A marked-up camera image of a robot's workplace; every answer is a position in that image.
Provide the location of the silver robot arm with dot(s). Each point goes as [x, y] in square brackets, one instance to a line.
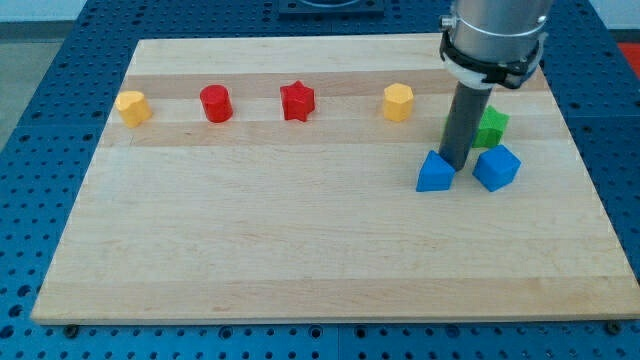
[493, 42]

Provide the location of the yellow hexagon block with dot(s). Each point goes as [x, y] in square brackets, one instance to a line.
[398, 102]

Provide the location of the wooden board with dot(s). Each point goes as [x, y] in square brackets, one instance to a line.
[265, 220]

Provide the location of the red star block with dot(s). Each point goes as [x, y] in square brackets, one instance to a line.
[297, 101]

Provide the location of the blue triangle block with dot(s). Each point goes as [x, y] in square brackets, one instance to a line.
[435, 174]

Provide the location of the red cylinder block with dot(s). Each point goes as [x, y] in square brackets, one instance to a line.
[216, 103]

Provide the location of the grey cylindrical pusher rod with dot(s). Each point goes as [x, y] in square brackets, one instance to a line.
[465, 113]

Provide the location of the blue cube block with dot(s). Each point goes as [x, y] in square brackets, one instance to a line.
[496, 168]

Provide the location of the green star block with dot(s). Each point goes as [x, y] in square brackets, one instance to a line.
[491, 128]

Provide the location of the yellow heart block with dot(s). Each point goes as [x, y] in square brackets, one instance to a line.
[133, 108]

